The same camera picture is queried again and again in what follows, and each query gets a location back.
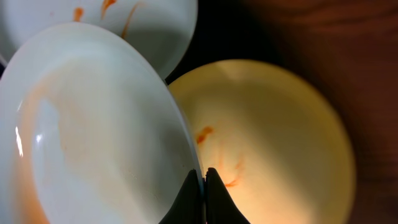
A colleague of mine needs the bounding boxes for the yellow plate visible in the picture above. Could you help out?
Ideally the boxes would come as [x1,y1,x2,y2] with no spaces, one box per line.
[169,60,355,223]

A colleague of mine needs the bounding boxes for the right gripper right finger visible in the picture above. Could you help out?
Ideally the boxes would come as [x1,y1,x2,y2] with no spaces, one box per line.
[205,167,249,224]

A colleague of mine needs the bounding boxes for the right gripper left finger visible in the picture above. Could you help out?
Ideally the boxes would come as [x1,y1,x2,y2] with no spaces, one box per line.
[159,170,203,224]

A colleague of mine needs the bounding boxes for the light blue plate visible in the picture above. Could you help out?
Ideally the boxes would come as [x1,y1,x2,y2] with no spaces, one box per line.
[1,22,201,223]
[1,0,198,79]

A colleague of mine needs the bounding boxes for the black round tray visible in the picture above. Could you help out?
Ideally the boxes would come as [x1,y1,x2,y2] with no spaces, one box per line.
[165,0,283,84]

